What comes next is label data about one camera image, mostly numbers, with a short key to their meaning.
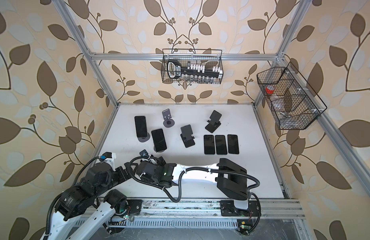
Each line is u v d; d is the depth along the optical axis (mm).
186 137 933
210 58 910
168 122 1104
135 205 751
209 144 973
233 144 966
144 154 653
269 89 870
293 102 729
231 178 468
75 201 445
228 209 734
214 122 1014
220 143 1048
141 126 937
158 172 577
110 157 638
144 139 1019
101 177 509
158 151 918
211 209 753
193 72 841
